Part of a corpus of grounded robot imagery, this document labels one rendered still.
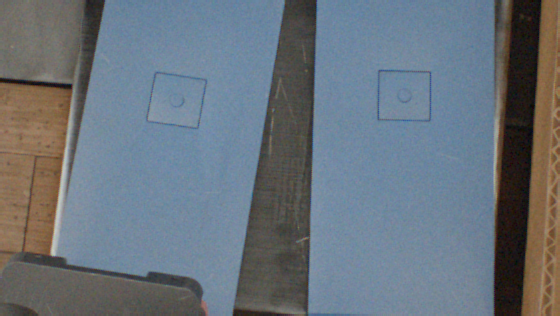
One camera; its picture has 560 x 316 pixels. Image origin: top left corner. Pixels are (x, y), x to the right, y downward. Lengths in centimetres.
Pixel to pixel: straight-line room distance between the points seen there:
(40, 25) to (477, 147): 18
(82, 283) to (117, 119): 15
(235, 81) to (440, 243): 10
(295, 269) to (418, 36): 10
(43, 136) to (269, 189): 10
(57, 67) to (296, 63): 10
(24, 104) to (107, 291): 19
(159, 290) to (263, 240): 14
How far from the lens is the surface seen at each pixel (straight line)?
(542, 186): 76
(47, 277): 66
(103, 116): 80
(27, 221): 81
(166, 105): 80
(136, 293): 66
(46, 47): 83
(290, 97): 80
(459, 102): 80
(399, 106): 80
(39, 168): 82
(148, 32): 81
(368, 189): 78
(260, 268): 78
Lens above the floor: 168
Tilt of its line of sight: 73 degrees down
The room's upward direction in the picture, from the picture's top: straight up
